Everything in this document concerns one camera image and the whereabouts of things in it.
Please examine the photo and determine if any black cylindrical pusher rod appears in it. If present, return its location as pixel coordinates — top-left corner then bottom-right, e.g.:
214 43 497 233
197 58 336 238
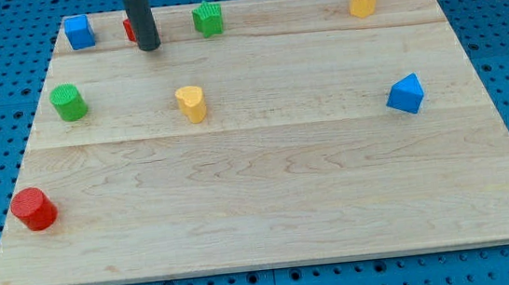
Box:
122 0 160 52

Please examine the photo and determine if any yellow heart block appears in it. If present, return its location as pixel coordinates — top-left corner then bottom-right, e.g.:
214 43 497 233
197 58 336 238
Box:
174 86 207 124

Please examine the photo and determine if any green star block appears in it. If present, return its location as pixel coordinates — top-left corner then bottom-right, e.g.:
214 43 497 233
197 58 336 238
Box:
191 1 224 38

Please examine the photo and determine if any blue cube block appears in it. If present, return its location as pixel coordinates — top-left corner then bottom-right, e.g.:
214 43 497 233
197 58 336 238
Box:
64 14 96 50

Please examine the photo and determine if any yellow hexagon block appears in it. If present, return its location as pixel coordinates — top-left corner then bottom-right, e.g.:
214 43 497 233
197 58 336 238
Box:
349 0 377 18

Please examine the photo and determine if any green cylinder block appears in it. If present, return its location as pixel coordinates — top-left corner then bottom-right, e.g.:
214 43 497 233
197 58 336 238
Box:
48 84 89 122

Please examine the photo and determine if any red star block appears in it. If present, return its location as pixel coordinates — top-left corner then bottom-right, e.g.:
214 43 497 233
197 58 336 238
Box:
122 19 136 42

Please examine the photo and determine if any wooden board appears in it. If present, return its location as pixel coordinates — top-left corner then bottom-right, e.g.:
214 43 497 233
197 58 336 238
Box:
0 0 509 285

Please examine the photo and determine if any blue triangular prism block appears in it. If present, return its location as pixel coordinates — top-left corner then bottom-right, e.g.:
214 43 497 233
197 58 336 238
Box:
387 73 425 115

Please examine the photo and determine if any red cylinder block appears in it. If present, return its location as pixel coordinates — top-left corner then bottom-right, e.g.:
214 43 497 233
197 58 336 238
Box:
10 187 58 231

